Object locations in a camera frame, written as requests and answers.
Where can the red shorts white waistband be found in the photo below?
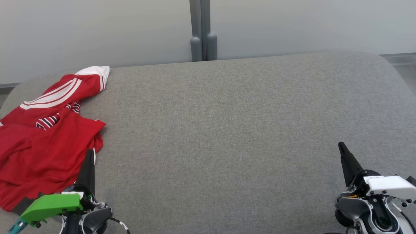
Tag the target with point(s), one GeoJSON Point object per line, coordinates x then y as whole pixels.
{"type": "Point", "coordinates": [42, 159]}

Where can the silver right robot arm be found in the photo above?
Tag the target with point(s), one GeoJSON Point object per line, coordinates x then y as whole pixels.
{"type": "Point", "coordinates": [351, 208]}

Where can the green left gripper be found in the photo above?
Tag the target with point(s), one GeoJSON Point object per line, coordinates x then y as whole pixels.
{"type": "Point", "coordinates": [52, 204]}

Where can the grey partition post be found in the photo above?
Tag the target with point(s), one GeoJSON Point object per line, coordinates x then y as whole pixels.
{"type": "Point", "coordinates": [211, 45]}
{"type": "Point", "coordinates": [196, 45]}

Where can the red basketball jersey number 23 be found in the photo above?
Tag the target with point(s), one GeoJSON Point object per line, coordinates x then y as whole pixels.
{"type": "Point", "coordinates": [61, 92]}

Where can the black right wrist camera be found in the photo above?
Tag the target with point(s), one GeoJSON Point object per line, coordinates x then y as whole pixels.
{"type": "Point", "coordinates": [412, 181]}

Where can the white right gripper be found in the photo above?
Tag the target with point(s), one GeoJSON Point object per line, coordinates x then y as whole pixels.
{"type": "Point", "coordinates": [390, 187]}

